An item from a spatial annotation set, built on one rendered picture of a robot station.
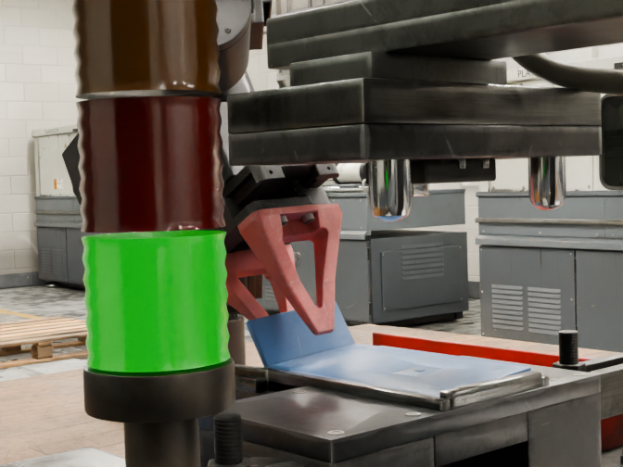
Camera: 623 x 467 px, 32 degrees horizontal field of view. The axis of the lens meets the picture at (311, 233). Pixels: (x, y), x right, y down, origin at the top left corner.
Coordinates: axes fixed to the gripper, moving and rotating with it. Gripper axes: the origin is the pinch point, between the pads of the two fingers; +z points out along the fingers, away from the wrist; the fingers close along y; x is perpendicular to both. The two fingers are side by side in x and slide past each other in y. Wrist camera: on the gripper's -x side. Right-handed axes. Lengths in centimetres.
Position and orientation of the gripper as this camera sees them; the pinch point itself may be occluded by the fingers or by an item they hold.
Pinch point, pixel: (303, 331)
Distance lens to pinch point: 65.6
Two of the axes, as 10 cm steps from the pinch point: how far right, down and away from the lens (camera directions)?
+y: 5.5, -4.6, -6.9
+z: 3.7, 8.8, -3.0
